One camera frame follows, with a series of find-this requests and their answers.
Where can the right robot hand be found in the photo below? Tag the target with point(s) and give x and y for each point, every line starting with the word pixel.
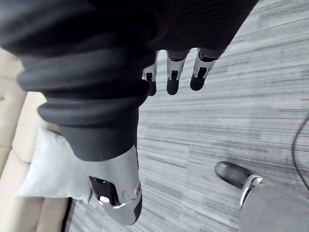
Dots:
pixel 84 72

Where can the beige sofa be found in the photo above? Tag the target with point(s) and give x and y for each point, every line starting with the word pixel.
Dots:
pixel 18 135

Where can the white cushion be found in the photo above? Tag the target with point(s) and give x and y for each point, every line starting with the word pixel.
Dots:
pixel 51 174

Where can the dark robot foot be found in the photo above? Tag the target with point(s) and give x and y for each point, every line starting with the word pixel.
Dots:
pixel 230 174

